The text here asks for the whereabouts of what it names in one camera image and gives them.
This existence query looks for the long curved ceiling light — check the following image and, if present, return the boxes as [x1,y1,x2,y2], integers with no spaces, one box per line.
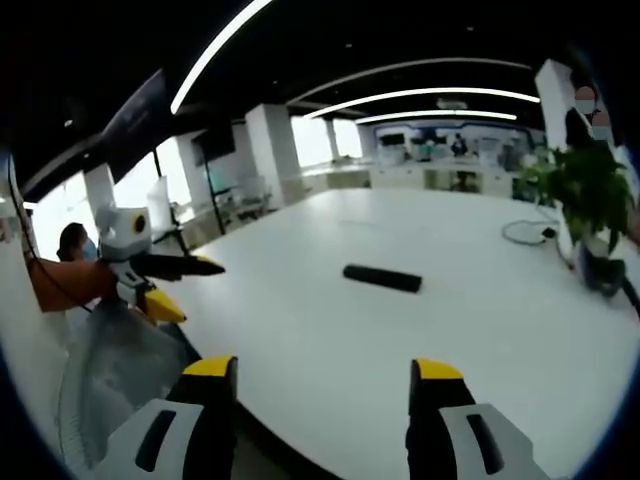
[169,0,275,115]

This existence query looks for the person's grey clothing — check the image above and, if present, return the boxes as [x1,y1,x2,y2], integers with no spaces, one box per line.
[57,298,202,469]

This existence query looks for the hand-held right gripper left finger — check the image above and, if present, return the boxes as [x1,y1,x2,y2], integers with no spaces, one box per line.
[92,355,239,480]

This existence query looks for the green potted plant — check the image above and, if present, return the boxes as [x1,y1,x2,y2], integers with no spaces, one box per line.
[516,142,637,300]

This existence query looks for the dark hanging screen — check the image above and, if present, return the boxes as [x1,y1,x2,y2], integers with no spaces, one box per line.
[101,68,169,184]

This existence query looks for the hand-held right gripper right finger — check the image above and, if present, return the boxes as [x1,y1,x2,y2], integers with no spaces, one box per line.
[405,357,551,480]

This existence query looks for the white counter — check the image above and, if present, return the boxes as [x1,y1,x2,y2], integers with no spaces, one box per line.
[368,163,517,195]

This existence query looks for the white coiled cable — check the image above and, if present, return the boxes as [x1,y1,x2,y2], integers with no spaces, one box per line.
[501,217,562,247]

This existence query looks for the white panel on stand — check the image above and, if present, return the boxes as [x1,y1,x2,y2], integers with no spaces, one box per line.
[146,174,192,254]

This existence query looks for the black cylindrical object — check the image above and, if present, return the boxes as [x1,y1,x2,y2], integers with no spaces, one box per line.
[342,263,424,296]

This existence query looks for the long ceiling light strip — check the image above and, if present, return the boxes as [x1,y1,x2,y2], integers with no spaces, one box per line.
[302,87,542,120]

